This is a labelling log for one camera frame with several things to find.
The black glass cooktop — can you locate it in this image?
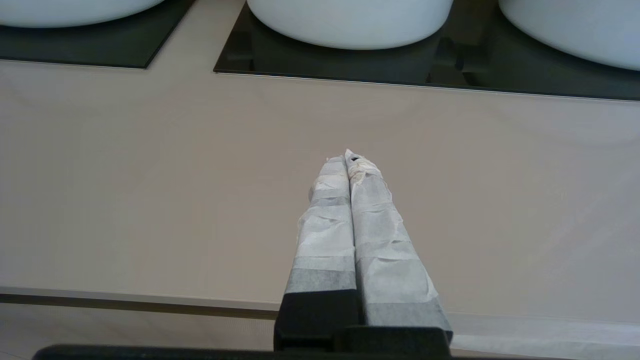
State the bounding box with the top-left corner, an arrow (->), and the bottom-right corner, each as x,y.
0,0 -> 197,69
214,0 -> 640,102

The white round pot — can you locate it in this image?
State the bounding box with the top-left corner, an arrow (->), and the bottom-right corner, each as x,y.
0,0 -> 166,28
246,0 -> 454,51
498,0 -> 640,72

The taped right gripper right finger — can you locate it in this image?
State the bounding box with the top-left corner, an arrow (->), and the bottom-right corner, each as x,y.
345,149 -> 453,346

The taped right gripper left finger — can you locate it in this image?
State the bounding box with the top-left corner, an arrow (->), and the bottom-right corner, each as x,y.
274,156 -> 361,351

